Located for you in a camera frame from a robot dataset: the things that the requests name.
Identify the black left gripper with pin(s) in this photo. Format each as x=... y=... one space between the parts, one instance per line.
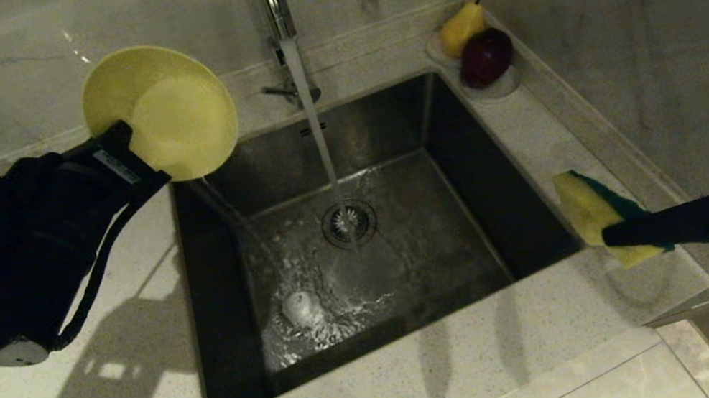
x=90 y=187

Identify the dark red apple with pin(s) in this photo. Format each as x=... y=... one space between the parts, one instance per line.
x=484 y=59

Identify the stainless steel sink basin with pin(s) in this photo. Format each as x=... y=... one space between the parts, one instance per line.
x=453 y=262

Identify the yellow green sponge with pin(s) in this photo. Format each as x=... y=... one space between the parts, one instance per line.
x=585 y=205

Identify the round metal drain strainer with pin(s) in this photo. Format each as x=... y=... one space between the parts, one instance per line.
x=361 y=216

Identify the yellow pear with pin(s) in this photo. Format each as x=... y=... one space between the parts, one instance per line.
x=460 y=31

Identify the yellow plastic bowl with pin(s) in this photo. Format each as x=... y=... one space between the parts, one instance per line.
x=179 y=113

